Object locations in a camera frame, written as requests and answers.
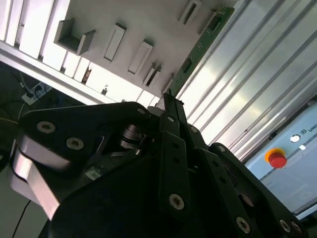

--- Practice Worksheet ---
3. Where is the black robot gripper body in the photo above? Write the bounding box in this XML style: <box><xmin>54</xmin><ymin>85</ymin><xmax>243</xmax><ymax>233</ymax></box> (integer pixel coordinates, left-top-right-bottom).
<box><xmin>48</xmin><ymin>121</ymin><xmax>231</xmax><ymax>238</ymax></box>

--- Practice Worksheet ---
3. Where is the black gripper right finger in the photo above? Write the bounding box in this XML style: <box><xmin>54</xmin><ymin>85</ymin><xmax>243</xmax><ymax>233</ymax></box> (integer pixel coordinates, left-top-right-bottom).
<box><xmin>173</xmin><ymin>99</ymin><xmax>309</xmax><ymax>238</ymax></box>

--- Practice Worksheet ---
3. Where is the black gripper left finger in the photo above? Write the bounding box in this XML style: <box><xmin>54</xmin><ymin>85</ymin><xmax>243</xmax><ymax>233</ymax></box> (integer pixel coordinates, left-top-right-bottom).
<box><xmin>9</xmin><ymin>93</ymin><xmax>193</xmax><ymax>221</ymax></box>

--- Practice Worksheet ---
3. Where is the green RAM stick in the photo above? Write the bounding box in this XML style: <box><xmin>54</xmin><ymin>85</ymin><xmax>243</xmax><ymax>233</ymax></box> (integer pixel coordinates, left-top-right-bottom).
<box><xmin>169</xmin><ymin>6</ymin><xmax>235</xmax><ymax>98</ymax></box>

